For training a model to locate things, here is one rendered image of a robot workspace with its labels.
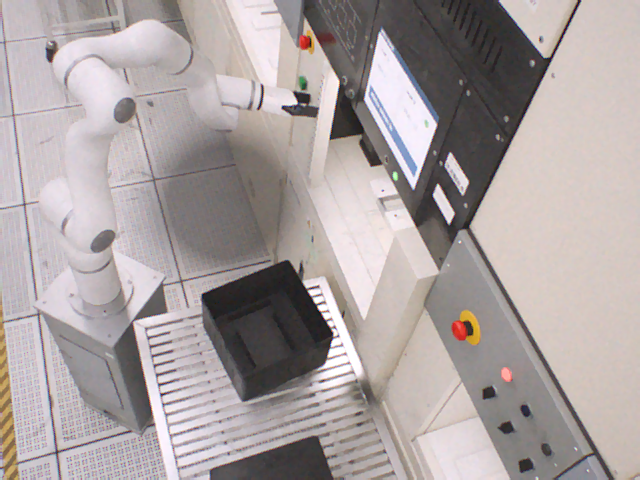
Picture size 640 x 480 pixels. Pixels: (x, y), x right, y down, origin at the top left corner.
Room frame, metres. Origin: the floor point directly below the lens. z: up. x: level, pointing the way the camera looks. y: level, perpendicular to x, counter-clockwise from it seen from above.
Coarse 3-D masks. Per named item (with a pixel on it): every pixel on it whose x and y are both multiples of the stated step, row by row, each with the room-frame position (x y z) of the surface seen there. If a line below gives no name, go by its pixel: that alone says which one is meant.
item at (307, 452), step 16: (288, 448) 0.54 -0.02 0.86; (304, 448) 0.55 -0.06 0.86; (320, 448) 0.55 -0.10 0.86; (224, 464) 0.47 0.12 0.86; (240, 464) 0.48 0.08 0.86; (256, 464) 0.48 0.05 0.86; (272, 464) 0.49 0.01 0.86; (288, 464) 0.50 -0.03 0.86; (304, 464) 0.51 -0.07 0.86; (320, 464) 0.51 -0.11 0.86
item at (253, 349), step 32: (224, 288) 0.93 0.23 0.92; (256, 288) 0.99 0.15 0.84; (288, 288) 1.03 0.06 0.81; (224, 320) 0.90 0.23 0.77; (256, 320) 0.92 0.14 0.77; (288, 320) 0.94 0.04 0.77; (320, 320) 0.89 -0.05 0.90; (224, 352) 0.76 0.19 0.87; (256, 352) 0.82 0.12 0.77; (288, 352) 0.84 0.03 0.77; (320, 352) 0.81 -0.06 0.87; (256, 384) 0.69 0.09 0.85
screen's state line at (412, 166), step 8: (368, 96) 1.15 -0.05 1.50; (376, 96) 1.13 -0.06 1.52; (376, 104) 1.12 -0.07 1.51; (384, 112) 1.09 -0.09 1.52; (384, 120) 1.08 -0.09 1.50; (392, 128) 1.04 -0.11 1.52; (392, 136) 1.04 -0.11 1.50; (400, 144) 1.00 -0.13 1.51; (400, 152) 1.00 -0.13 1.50; (408, 152) 0.97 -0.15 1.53; (408, 160) 0.97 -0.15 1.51; (408, 168) 0.96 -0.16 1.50; (416, 168) 0.94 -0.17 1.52
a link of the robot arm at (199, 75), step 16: (192, 48) 1.22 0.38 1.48; (192, 64) 1.19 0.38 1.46; (208, 64) 1.25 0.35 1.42; (192, 80) 1.20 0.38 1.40; (208, 80) 1.23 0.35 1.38; (192, 96) 1.22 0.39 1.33; (208, 96) 1.22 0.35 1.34; (208, 112) 1.21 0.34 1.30; (224, 112) 1.23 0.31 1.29; (224, 128) 1.23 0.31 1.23
